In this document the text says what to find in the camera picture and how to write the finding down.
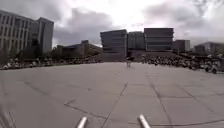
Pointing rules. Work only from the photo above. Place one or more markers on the pale building with grid windows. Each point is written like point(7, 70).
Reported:
point(15, 31)

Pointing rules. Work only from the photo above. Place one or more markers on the grey tower building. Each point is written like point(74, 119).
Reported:
point(46, 33)

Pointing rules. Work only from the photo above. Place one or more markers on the row of parked bicycles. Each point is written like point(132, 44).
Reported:
point(40, 62)
point(186, 62)

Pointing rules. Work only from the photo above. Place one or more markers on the wide dark layered building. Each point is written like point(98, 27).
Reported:
point(158, 39)

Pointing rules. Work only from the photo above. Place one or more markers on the person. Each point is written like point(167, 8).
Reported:
point(128, 62)

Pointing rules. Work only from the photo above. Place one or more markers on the low building with curved roof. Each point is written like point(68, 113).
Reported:
point(208, 47)

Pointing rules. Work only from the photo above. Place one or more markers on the low brown building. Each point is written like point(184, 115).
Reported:
point(83, 49)

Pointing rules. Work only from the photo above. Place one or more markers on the wide stone stairs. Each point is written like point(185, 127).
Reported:
point(150, 55)

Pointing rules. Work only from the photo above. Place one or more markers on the small grey building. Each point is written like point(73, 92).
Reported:
point(182, 45)

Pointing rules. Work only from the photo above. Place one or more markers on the grey paved plaza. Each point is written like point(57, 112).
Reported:
point(100, 86)

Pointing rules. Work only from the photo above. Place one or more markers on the narrow dark glass building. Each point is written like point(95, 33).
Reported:
point(136, 40)

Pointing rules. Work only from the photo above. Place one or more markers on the row of trees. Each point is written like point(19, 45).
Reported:
point(31, 50)

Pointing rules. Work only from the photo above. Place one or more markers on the robot's own part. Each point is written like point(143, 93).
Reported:
point(144, 121)
point(82, 122)

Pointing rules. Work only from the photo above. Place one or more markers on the dark building with slanted side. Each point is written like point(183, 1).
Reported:
point(114, 40)

